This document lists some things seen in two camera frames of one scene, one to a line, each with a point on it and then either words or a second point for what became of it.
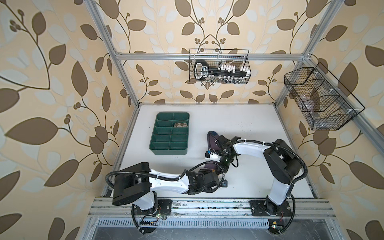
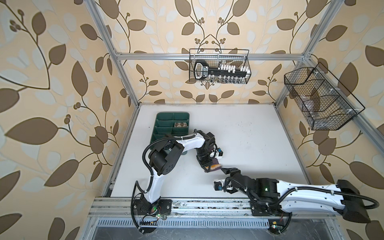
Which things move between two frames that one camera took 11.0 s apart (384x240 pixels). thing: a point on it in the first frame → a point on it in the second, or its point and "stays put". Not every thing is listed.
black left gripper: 206,171 → 207,163
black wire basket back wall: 219,66 stays put
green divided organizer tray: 166,139 stays put
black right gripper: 223,169 → 232,171
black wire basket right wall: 325,103 stays put
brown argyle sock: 182,124 stays put
